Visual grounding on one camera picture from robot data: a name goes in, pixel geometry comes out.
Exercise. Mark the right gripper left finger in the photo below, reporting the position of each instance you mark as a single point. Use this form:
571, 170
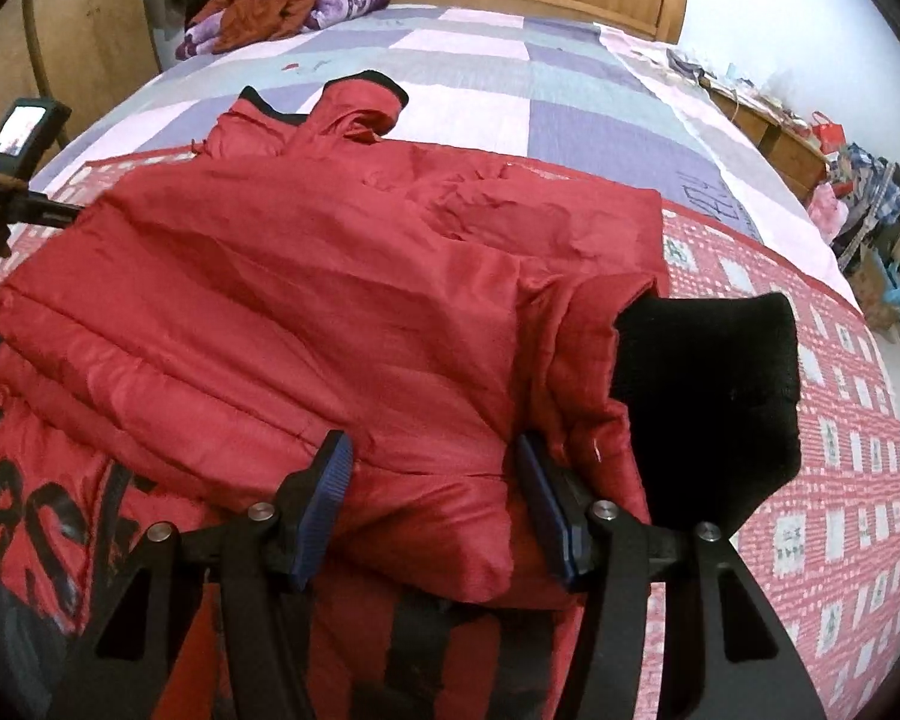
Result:
261, 562

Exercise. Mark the plaid clothes pile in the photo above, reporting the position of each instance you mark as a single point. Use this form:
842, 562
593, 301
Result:
869, 188

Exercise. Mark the pink plush bag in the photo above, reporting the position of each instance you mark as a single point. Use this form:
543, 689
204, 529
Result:
826, 211

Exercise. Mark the purple patterned pillow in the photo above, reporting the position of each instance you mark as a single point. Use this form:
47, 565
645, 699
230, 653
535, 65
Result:
330, 4

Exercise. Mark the red and black jacket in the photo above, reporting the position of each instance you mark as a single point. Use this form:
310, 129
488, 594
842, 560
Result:
330, 359

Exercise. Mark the wooden nightstand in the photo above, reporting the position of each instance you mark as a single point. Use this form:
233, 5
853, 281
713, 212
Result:
796, 160

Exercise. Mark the wooden wardrobe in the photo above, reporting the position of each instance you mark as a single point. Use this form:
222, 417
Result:
89, 55

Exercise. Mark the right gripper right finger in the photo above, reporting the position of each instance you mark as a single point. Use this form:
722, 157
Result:
727, 654

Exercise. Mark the pastel checkered bed quilt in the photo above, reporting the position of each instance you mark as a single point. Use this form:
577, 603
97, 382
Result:
580, 95

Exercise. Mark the red checkered mat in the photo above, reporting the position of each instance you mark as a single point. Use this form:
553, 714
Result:
817, 464

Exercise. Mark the red bag on nightstand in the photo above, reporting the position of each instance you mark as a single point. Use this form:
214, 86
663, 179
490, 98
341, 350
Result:
830, 134

